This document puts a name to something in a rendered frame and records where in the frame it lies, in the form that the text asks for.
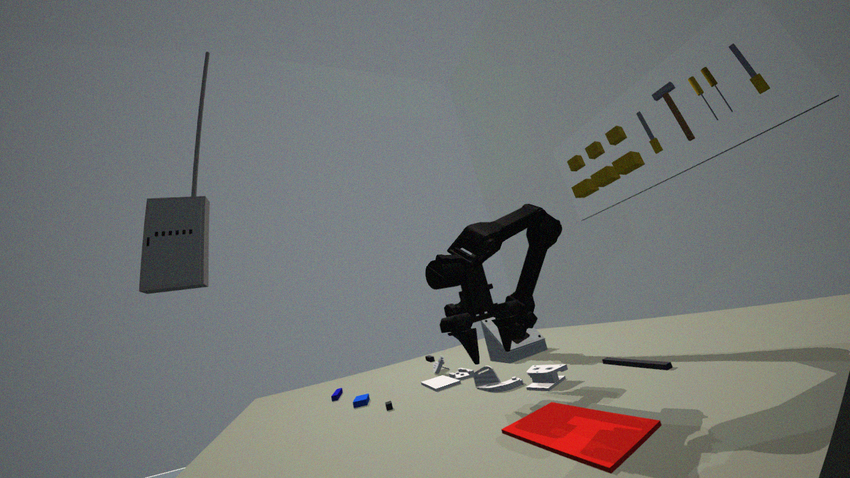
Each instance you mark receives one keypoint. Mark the red flat plate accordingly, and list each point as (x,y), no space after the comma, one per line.
(599,439)

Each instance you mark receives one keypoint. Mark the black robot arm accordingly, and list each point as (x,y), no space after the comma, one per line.
(484,239)

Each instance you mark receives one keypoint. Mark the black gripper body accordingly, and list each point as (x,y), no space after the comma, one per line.
(478,301)

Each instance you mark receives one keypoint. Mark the blue rectangular block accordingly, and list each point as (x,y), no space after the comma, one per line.
(361,400)

